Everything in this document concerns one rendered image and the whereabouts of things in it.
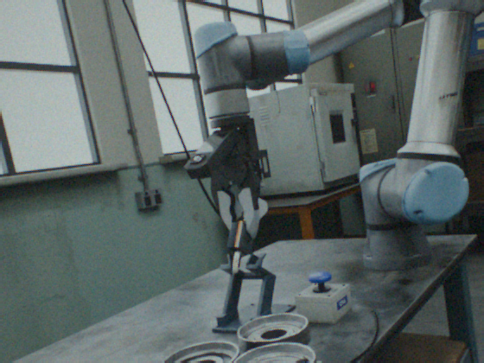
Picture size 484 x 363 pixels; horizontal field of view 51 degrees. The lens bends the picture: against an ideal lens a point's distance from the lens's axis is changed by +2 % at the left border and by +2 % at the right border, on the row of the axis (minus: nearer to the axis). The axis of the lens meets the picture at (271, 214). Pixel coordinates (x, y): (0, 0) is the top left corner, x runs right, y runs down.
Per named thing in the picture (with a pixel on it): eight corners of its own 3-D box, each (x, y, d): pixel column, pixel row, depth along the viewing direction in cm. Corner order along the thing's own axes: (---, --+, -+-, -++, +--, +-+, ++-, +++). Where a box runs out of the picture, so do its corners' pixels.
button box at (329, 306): (335, 324, 80) (331, 295, 80) (298, 321, 84) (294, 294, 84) (355, 307, 87) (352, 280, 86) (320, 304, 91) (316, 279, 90)
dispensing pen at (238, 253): (215, 296, 82) (234, 204, 88) (230, 302, 85) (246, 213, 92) (226, 296, 81) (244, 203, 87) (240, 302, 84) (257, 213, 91)
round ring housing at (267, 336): (306, 334, 78) (302, 308, 78) (318, 361, 68) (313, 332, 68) (241, 346, 78) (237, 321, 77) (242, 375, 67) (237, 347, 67)
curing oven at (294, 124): (334, 194, 285) (317, 79, 276) (250, 202, 319) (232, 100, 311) (374, 179, 335) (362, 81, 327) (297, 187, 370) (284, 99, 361)
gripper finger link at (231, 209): (252, 233, 93) (249, 184, 91) (235, 240, 88) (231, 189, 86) (239, 232, 94) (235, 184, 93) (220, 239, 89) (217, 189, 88)
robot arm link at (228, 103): (230, 88, 81) (192, 98, 85) (235, 117, 81) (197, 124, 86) (255, 89, 87) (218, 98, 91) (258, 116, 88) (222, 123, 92)
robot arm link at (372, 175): (403, 211, 118) (395, 155, 116) (435, 216, 105) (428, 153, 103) (356, 220, 115) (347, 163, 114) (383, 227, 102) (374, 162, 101)
